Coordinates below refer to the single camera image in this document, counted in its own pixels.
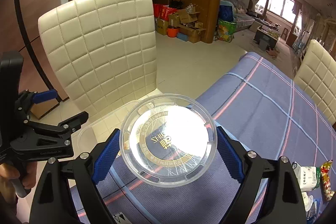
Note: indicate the dark coffee table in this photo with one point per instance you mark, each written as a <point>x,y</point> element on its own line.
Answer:
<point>265,40</point>

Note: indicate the red gold snack wrapper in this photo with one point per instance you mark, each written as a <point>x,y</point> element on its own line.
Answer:
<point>325,180</point>

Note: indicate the cream quilted chair left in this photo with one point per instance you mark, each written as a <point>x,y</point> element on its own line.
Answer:
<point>103,52</point>

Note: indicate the red orange bucket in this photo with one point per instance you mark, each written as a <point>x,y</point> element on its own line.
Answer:
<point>172,32</point>

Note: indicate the clear plastic trash bin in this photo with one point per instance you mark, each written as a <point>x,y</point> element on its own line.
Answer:
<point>100,130</point>

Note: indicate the white green paper bag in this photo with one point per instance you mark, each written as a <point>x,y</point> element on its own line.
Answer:
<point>308,177</point>

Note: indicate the colourful green shopping bag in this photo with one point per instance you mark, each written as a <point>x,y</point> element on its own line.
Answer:
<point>225,31</point>

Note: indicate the pink refrigerator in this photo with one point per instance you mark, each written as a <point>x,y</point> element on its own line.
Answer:
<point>19,32</point>

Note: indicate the white paper tag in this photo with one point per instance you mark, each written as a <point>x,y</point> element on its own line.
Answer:
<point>119,218</point>

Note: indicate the blue foil wrapper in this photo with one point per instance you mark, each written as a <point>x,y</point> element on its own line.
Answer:
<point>313,212</point>

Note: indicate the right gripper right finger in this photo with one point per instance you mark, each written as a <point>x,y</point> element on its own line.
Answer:
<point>282,201</point>

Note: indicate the person's left hand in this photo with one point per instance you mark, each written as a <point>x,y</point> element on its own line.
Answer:
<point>9,173</point>

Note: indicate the clear round plastic lid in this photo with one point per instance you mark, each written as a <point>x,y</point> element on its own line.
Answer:
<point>168,140</point>

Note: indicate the cardboard boxes pile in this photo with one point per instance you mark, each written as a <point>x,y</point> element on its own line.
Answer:
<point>190,28</point>

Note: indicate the cream quilted chair far middle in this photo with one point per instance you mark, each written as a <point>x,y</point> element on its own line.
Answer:
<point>316,77</point>

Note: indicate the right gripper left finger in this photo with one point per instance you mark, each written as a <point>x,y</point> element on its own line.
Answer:
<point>53,203</point>

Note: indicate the grey sofa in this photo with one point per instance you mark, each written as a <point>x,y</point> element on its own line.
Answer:
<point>239,10</point>

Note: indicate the blue plaid tablecloth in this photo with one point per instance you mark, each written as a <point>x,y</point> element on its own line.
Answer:
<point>257,105</point>

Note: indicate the cream quilted chair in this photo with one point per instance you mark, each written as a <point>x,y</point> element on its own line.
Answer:
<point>316,77</point>
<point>103,52</point>

